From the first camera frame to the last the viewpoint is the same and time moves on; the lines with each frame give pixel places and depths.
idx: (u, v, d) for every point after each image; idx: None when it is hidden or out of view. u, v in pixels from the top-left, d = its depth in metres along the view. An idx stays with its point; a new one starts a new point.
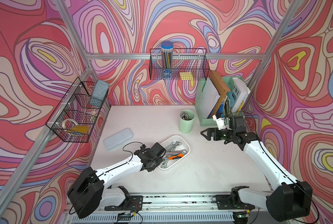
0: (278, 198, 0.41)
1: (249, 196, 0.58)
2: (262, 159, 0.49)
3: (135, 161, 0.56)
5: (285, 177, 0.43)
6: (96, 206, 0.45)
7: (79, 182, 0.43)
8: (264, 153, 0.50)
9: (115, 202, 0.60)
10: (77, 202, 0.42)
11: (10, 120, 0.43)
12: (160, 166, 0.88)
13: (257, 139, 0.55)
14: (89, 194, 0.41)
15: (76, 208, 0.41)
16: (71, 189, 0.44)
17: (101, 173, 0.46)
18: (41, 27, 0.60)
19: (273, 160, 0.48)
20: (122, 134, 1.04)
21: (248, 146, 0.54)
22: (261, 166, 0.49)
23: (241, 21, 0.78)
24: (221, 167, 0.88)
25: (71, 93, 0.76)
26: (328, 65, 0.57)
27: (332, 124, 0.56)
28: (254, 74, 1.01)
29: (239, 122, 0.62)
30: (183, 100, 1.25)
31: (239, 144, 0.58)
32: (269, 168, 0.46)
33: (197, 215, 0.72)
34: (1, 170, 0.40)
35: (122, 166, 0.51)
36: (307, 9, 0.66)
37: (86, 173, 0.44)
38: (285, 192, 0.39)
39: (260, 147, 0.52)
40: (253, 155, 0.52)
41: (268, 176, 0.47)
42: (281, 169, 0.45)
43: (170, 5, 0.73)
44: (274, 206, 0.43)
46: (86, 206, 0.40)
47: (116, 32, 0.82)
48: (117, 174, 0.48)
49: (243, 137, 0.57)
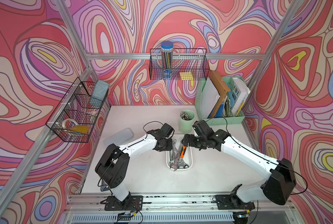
0: (274, 185, 0.41)
1: (245, 191, 0.60)
2: (243, 155, 0.49)
3: (151, 138, 0.61)
5: (269, 163, 0.45)
6: (123, 177, 0.50)
7: (105, 158, 0.48)
8: (241, 146, 0.51)
9: (121, 196, 0.61)
10: (106, 174, 0.47)
11: (10, 120, 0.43)
12: (183, 168, 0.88)
13: (229, 136, 0.56)
14: (117, 167, 0.46)
15: (106, 180, 0.46)
16: (99, 164, 0.48)
17: (124, 148, 0.50)
18: (41, 27, 0.60)
19: (250, 150, 0.49)
20: (122, 134, 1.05)
21: (225, 146, 0.53)
22: (243, 160, 0.50)
23: (241, 21, 0.78)
24: (221, 168, 0.88)
25: (71, 93, 0.76)
26: (328, 65, 0.57)
27: (332, 124, 0.56)
28: (254, 74, 1.01)
29: (205, 126, 0.63)
30: (183, 100, 1.25)
31: (216, 147, 0.57)
32: (252, 160, 0.47)
33: (197, 215, 0.72)
34: (1, 170, 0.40)
35: (140, 142, 0.56)
36: (307, 9, 0.66)
37: (111, 150, 0.48)
38: (278, 178, 0.40)
39: (235, 143, 0.53)
40: (232, 151, 0.52)
41: (252, 167, 0.48)
42: (261, 156, 0.47)
43: (170, 5, 0.73)
44: (272, 192, 0.44)
46: (115, 177, 0.45)
47: (116, 32, 0.82)
48: (138, 149, 0.54)
49: (216, 139, 0.56)
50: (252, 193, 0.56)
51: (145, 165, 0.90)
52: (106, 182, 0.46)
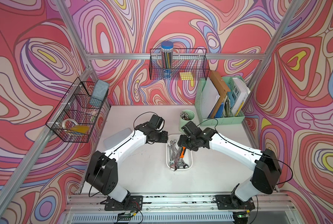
0: (260, 176, 0.43)
1: (241, 188, 0.61)
2: (229, 149, 0.51)
3: (139, 135, 0.57)
5: (253, 155, 0.47)
6: (117, 181, 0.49)
7: (92, 167, 0.45)
8: (227, 142, 0.53)
9: (119, 197, 0.61)
10: (97, 182, 0.45)
11: (10, 120, 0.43)
12: (183, 168, 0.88)
13: (216, 132, 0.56)
14: (106, 174, 0.43)
15: (98, 187, 0.44)
16: (87, 174, 0.46)
17: (110, 153, 0.47)
18: (41, 27, 0.60)
19: (235, 144, 0.52)
20: (122, 134, 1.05)
21: (212, 143, 0.55)
22: (230, 154, 0.52)
23: (241, 21, 0.78)
24: (221, 168, 0.88)
25: (71, 93, 0.76)
26: (328, 65, 0.57)
27: (332, 124, 0.56)
28: (253, 74, 1.01)
29: (192, 127, 0.65)
30: (183, 100, 1.25)
31: (204, 144, 0.59)
32: (238, 153, 0.49)
33: (197, 215, 0.72)
34: (1, 170, 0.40)
35: (128, 142, 0.53)
36: (307, 9, 0.66)
37: (97, 157, 0.45)
38: (263, 169, 0.42)
39: (221, 138, 0.55)
40: (219, 147, 0.54)
41: (238, 160, 0.50)
42: (246, 149, 0.49)
43: (170, 5, 0.73)
44: (259, 183, 0.46)
46: (107, 184, 0.43)
47: (116, 32, 0.82)
48: (126, 150, 0.50)
49: (204, 138, 0.58)
50: (247, 189, 0.56)
51: (145, 165, 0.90)
52: (99, 189, 0.44)
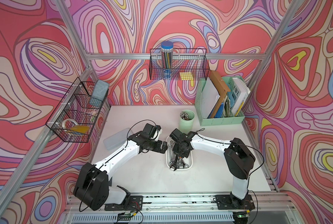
0: (231, 161, 0.49)
1: (235, 185, 0.61)
2: (206, 145, 0.58)
3: (132, 145, 0.56)
5: (224, 144, 0.54)
6: (107, 195, 0.46)
7: (81, 180, 0.43)
8: (203, 139, 0.61)
9: (117, 199, 0.60)
10: (86, 196, 0.43)
11: (10, 120, 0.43)
12: (182, 168, 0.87)
13: (195, 133, 0.67)
14: (95, 187, 0.41)
15: (87, 202, 0.42)
16: (76, 187, 0.43)
17: (101, 165, 0.46)
18: (41, 27, 0.60)
19: (210, 139, 0.60)
20: (122, 134, 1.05)
21: (193, 143, 0.63)
22: (209, 150, 0.58)
23: (241, 21, 0.78)
24: (221, 168, 0.88)
25: (71, 93, 0.76)
26: (328, 65, 0.57)
27: (332, 124, 0.56)
28: (254, 73, 1.01)
29: (178, 133, 0.74)
30: (183, 100, 1.25)
31: (189, 147, 0.67)
32: (212, 146, 0.56)
33: (197, 215, 0.72)
34: (1, 170, 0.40)
35: (120, 154, 0.51)
36: (307, 9, 0.66)
37: (86, 169, 0.43)
38: (229, 154, 0.48)
39: (199, 137, 0.63)
40: (200, 146, 0.61)
41: (216, 153, 0.56)
42: (218, 141, 0.57)
43: (170, 5, 0.73)
44: (235, 169, 0.50)
46: (97, 197, 0.41)
47: (116, 32, 0.82)
48: (117, 162, 0.49)
49: (187, 140, 0.66)
50: (239, 185, 0.58)
51: (145, 165, 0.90)
52: (87, 204, 0.42)
